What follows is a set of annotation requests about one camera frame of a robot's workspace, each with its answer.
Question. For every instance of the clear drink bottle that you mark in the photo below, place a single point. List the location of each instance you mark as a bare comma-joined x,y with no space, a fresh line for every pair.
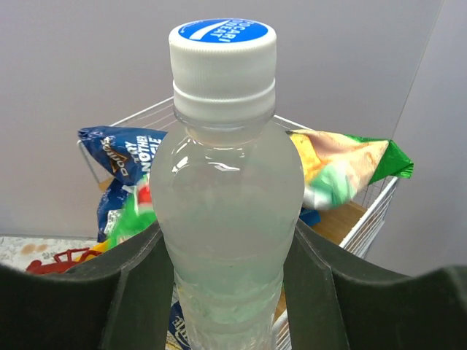
227,182

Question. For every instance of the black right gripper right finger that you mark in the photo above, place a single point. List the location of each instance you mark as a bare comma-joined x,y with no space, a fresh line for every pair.
336,300

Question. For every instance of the blue Kettle chips bag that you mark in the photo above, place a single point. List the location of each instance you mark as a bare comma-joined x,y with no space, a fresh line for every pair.
177,337

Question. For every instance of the green Chula chips bag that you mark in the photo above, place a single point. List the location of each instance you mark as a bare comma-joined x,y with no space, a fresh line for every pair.
336,167

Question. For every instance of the blue Doritos chips bag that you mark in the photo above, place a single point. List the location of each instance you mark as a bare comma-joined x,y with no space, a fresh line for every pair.
126,154

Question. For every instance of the yellow food tray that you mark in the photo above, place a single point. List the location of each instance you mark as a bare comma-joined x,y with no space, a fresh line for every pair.
93,252

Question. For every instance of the white wire shelf rack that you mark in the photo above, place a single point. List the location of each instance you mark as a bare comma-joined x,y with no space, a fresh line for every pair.
351,215

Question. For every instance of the red toy lobster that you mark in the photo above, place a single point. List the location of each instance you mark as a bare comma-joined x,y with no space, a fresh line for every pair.
62,262

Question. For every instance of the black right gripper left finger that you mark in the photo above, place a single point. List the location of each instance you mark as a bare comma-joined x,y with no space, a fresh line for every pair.
118,300

